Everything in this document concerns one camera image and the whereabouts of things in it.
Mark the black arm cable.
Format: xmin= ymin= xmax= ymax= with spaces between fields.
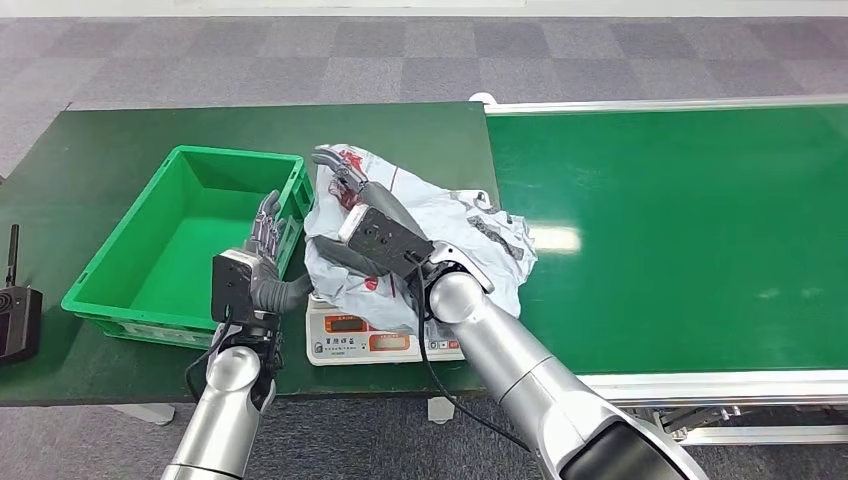
xmin=184 ymin=305 xmax=234 ymax=403
xmin=405 ymin=254 xmax=533 ymax=453

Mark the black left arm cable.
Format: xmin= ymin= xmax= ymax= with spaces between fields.
xmin=184 ymin=305 xmax=234 ymax=403

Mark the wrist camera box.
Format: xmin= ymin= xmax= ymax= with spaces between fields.
xmin=211 ymin=248 xmax=261 ymax=326
xmin=337 ymin=203 xmax=437 ymax=280

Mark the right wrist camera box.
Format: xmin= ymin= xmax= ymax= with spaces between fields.
xmin=337 ymin=203 xmax=437 ymax=280

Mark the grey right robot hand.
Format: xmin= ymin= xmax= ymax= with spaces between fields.
xmin=309 ymin=146 xmax=432 ymax=278

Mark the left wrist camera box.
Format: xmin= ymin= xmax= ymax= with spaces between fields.
xmin=211 ymin=248 xmax=261 ymax=326

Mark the white electronic scale steel tray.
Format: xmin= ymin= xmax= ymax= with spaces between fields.
xmin=305 ymin=190 xmax=495 ymax=368

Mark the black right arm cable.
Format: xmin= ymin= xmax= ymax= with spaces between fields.
xmin=405 ymin=254 xmax=533 ymax=453

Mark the grey plastic mailer package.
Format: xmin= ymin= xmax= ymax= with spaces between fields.
xmin=303 ymin=143 xmax=539 ymax=335

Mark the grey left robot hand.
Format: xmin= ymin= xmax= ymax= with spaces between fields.
xmin=243 ymin=190 xmax=315 ymax=317

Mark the black radio device with antenna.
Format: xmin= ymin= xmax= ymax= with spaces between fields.
xmin=0 ymin=223 xmax=44 ymax=364

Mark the green conveyor belt machine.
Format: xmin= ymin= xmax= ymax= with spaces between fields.
xmin=468 ymin=92 xmax=848 ymax=448

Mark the green plastic crate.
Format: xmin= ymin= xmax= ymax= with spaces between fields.
xmin=60 ymin=144 xmax=315 ymax=350

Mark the white table foot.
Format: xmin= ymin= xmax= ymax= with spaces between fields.
xmin=427 ymin=396 xmax=458 ymax=425
xmin=109 ymin=404 xmax=177 ymax=425

